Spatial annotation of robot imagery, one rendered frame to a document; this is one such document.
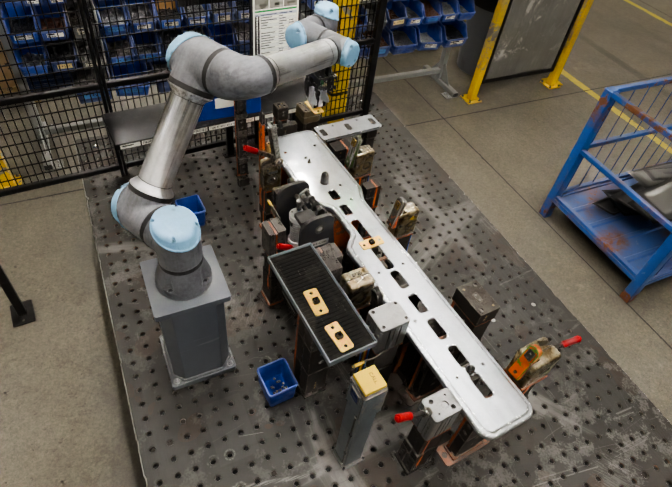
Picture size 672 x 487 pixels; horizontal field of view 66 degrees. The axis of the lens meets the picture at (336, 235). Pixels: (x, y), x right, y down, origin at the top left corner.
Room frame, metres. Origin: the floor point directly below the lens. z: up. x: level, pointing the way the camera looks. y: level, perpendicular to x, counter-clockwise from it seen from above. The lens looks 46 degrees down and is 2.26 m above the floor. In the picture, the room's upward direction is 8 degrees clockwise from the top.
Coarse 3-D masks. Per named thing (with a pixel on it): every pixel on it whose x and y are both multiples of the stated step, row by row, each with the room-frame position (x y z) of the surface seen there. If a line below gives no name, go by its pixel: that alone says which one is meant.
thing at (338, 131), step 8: (344, 120) 1.91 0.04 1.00; (352, 120) 1.92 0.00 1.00; (360, 120) 1.93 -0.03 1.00; (368, 120) 1.94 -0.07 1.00; (376, 120) 1.94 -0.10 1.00; (320, 128) 1.82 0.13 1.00; (328, 128) 1.83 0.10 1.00; (336, 128) 1.84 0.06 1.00; (344, 128) 1.85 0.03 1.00; (352, 128) 1.86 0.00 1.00; (360, 128) 1.87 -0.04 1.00; (368, 128) 1.88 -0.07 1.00; (376, 128) 1.89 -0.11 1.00; (320, 136) 1.77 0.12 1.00; (328, 136) 1.78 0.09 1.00; (336, 136) 1.78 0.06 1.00; (344, 136) 1.80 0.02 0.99
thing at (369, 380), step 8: (368, 368) 0.64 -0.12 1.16; (376, 368) 0.64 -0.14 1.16; (360, 376) 0.62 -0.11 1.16; (368, 376) 0.62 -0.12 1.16; (376, 376) 0.62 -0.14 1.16; (360, 384) 0.60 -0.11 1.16; (368, 384) 0.60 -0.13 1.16; (376, 384) 0.60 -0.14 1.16; (384, 384) 0.61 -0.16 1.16; (368, 392) 0.58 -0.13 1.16
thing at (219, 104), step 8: (208, 104) 1.73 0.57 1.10; (216, 104) 1.74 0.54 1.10; (224, 104) 1.76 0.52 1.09; (232, 104) 1.78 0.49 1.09; (248, 104) 1.81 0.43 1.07; (256, 104) 1.83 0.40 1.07; (208, 112) 1.73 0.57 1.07; (216, 112) 1.74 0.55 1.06; (224, 112) 1.76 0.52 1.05; (232, 112) 1.78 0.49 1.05; (248, 112) 1.81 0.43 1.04; (200, 120) 1.71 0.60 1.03
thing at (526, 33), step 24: (504, 0) 3.97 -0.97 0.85; (528, 0) 4.14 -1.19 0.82; (552, 0) 4.30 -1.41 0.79; (576, 0) 4.42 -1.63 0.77; (504, 24) 4.04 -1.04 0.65; (528, 24) 4.20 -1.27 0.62; (552, 24) 4.35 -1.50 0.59; (576, 24) 4.45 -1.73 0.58; (504, 48) 4.10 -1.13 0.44; (528, 48) 4.26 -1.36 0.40; (552, 48) 4.41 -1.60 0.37; (480, 72) 3.98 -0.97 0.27; (504, 72) 4.16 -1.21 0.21; (528, 72) 4.30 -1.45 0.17; (552, 72) 4.47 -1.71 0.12
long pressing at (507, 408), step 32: (288, 160) 1.58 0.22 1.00; (320, 160) 1.61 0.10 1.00; (320, 192) 1.42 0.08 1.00; (352, 192) 1.45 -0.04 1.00; (352, 256) 1.13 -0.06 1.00; (384, 288) 1.02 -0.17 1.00; (416, 288) 1.04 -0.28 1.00; (416, 320) 0.92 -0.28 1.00; (448, 320) 0.93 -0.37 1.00; (448, 352) 0.82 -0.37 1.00; (480, 352) 0.84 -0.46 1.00; (448, 384) 0.72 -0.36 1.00; (512, 384) 0.75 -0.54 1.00; (480, 416) 0.64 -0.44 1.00; (512, 416) 0.66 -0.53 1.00
